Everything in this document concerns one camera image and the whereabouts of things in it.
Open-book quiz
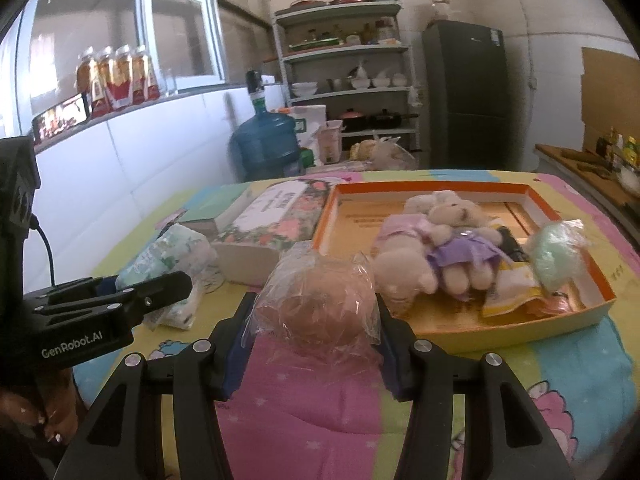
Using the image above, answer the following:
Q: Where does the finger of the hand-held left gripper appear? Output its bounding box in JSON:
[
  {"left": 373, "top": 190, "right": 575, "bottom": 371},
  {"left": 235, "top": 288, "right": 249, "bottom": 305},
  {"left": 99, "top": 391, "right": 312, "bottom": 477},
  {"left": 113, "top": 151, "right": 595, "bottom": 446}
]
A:
[
  {"left": 32, "top": 270, "right": 194, "bottom": 325},
  {"left": 30, "top": 275, "right": 123, "bottom": 306}
]

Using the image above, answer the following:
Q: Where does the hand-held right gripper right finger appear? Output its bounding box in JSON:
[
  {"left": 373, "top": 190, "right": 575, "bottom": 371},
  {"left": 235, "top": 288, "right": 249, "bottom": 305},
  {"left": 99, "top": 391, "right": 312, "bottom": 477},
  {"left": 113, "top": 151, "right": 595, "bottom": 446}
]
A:
[{"left": 375, "top": 292, "right": 575, "bottom": 480}]

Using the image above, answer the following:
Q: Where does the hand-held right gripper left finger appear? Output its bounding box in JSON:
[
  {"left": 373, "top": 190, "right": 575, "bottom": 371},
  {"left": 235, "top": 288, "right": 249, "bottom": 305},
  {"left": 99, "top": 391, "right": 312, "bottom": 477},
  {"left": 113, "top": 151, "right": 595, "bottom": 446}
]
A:
[{"left": 55, "top": 291, "right": 259, "bottom": 480}]

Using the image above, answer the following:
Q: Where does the pale green tissue pack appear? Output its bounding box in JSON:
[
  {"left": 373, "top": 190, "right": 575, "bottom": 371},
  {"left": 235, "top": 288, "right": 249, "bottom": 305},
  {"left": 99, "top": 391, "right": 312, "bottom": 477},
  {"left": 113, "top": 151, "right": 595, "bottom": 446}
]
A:
[{"left": 147, "top": 285, "right": 203, "bottom": 331}]

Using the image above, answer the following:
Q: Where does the white leaf-print tissue pack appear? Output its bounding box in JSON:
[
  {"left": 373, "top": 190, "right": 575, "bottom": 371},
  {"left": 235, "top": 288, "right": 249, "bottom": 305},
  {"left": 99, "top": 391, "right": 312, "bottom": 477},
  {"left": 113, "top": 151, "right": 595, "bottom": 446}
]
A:
[{"left": 117, "top": 225, "right": 221, "bottom": 293}]

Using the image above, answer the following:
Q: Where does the pink puff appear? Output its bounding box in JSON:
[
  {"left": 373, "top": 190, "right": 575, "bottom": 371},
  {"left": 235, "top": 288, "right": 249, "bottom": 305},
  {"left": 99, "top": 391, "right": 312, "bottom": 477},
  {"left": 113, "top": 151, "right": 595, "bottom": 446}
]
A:
[{"left": 250, "top": 250, "right": 381, "bottom": 356}]

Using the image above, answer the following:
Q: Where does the pink dress bear plush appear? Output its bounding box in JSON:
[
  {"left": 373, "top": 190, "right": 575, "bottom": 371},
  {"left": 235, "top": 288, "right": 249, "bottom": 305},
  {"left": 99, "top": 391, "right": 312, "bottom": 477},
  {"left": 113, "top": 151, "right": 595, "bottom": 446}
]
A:
[{"left": 375, "top": 212, "right": 451, "bottom": 306}]

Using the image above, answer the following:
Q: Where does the orange-rimmed cardboard box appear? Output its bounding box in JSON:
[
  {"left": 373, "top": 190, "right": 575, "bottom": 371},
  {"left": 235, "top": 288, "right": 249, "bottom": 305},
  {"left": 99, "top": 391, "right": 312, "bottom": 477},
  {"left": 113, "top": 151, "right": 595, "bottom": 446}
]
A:
[{"left": 312, "top": 180, "right": 617, "bottom": 353}]

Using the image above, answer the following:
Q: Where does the purple dress bear plush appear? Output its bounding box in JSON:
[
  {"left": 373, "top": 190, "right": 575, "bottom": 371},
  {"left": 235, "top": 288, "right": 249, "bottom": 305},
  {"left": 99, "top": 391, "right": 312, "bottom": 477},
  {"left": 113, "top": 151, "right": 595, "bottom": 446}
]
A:
[{"left": 427, "top": 190, "right": 501, "bottom": 296}]

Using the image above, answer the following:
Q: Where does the yellow snack packet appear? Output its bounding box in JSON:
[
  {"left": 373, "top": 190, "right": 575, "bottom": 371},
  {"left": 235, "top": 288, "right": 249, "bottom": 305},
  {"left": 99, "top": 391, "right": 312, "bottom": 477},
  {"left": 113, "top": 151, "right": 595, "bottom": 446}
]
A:
[{"left": 480, "top": 227, "right": 548, "bottom": 318}]

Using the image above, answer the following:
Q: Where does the green sponge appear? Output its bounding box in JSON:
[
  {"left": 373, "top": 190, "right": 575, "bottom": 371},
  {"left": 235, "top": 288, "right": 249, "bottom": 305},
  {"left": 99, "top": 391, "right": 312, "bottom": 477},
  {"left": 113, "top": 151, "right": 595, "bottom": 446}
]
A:
[{"left": 527, "top": 220, "right": 596, "bottom": 293}]

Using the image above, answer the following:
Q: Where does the person's left hand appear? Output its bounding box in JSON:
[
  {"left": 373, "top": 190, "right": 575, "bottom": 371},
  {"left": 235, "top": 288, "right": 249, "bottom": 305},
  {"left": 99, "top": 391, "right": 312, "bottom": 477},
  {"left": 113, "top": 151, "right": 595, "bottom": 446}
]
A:
[{"left": 0, "top": 370, "right": 83, "bottom": 448}]

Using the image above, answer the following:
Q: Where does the green book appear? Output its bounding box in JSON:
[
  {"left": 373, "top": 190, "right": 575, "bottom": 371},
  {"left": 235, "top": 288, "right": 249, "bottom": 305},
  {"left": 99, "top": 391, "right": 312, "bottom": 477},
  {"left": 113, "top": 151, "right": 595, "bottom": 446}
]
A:
[{"left": 177, "top": 185, "right": 248, "bottom": 235}]

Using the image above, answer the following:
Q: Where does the floral print tissue pack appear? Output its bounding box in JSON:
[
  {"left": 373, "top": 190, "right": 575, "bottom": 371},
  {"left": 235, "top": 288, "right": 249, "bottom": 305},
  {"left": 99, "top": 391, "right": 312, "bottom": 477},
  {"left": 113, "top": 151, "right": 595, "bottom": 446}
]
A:
[{"left": 212, "top": 180, "right": 333, "bottom": 286}]

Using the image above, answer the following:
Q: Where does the smartphone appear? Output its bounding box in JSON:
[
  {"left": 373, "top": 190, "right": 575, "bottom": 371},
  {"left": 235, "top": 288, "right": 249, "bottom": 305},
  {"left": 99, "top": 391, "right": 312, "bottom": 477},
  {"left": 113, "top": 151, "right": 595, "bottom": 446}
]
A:
[{"left": 32, "top": 92, "right": 91, "bottom": 143}]

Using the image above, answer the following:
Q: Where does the small pink wrapped item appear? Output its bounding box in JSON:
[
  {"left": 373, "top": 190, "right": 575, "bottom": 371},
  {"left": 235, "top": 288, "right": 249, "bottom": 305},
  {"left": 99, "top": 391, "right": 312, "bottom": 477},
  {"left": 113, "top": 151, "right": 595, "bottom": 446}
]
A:
[{"left": 537, "top": 292, "right": 576, "bottom": 316}]

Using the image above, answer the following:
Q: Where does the blue water jug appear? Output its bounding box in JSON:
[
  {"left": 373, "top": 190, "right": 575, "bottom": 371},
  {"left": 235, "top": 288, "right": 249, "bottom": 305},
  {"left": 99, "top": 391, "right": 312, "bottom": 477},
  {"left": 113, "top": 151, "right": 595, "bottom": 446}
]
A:
[{"left": 229, "top": 97, "right": 301, "bottom": 183}]

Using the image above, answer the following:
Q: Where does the red label drink bottle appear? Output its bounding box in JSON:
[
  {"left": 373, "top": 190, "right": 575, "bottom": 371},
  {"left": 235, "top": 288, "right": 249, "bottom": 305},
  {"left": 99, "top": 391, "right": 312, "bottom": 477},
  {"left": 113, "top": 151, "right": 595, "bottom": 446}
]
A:
[
  {"left": 112, "top": 45, "right": 136, "bottom": 109},
  {"left": 92, "top": 46, "right": 118, "bottom": 112},
  {"left": 131, "top": 45, "right": 161, "bottom": 104},
  {"left": 76, "top": 49, "right": 98, "bottom": 108}
]

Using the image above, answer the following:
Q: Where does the clear plastic bag with food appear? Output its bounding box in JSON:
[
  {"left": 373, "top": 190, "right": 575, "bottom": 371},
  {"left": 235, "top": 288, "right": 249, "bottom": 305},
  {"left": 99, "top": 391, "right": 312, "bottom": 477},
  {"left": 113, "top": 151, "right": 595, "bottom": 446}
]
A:
[{"left": 350, "top": 132, "right": 418, "bottom": 173}]

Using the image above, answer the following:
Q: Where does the white sack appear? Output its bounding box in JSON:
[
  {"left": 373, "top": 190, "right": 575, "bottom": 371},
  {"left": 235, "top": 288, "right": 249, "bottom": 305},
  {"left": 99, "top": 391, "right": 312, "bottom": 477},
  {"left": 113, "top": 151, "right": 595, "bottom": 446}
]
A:
[{"left": 290, "top": 105, "right": 328, "bottom": 166}]

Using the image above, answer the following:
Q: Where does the white pink carton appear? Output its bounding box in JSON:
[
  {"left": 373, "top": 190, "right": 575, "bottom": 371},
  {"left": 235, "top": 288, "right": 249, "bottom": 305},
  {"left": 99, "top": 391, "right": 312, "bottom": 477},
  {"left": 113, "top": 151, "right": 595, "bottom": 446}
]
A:
[{"left": 317, "top": 121, "right": 343, "bottom": 166}]

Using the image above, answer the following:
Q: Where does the black water pump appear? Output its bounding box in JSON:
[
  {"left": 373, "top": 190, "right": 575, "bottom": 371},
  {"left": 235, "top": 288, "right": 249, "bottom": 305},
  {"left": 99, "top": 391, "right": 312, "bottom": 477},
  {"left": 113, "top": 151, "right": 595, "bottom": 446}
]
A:
[{"left": 245, "top": 71, "right": 266, "bottom": 101}]

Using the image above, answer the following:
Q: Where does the black frying pan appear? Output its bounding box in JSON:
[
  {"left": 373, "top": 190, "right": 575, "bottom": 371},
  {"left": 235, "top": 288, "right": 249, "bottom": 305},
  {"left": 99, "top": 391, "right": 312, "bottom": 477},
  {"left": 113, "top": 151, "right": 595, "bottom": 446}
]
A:
[{"left": 370, "top": 109, "right": 420, "bottom": 130}]

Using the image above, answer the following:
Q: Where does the red cooking pot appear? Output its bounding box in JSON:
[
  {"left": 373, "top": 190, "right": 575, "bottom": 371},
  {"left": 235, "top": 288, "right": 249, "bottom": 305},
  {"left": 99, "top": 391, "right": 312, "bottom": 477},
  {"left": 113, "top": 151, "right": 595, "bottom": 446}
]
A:
[{"left": 341, "top": 108, "right": 368, "bottom": 132}]

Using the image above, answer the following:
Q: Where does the sliding window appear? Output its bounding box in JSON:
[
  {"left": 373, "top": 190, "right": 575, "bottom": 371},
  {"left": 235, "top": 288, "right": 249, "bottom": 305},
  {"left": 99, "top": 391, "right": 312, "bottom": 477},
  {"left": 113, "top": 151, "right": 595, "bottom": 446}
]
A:
[{"left": 30, "top": 0, "right": 226, "bottom": 111}]

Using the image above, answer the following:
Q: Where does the dark refrigerator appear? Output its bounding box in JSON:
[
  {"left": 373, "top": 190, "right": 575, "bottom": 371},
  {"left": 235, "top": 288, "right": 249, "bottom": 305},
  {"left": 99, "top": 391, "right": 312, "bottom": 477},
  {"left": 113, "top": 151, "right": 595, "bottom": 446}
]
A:
[{"left": 422, "top": 20, "right": 508, "bottom": 171}]

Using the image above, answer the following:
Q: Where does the white metal shelf rack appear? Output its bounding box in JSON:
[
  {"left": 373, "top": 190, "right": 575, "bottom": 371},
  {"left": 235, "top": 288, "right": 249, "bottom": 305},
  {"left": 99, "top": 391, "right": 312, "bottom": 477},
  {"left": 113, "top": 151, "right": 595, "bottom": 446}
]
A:
[{"left": 272, "top": 2, "right": 418, "bottom": 161}]

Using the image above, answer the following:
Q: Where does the dark condiment bottle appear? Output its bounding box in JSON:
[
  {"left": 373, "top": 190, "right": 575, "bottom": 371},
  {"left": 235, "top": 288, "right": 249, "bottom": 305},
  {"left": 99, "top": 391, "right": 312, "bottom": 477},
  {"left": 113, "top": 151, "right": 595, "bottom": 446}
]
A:
[{"left": 597, "top": 127, "right": 617, "bottom": 168}]

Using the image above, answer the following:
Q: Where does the cardboard sheet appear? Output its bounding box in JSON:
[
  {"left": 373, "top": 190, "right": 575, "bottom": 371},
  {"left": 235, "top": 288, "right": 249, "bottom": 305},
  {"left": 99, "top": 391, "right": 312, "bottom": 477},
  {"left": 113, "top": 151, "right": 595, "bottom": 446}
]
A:
[{"left": 580, "top": 47, "right": 640, "bottom": 161}]

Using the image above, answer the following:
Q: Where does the black cable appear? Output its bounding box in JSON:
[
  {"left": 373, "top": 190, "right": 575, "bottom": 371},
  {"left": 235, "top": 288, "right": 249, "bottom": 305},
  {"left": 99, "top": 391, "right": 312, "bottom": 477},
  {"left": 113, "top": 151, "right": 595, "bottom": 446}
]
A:
[{"left": 30, "top": 215, "right": 56, "bottom": 286}]

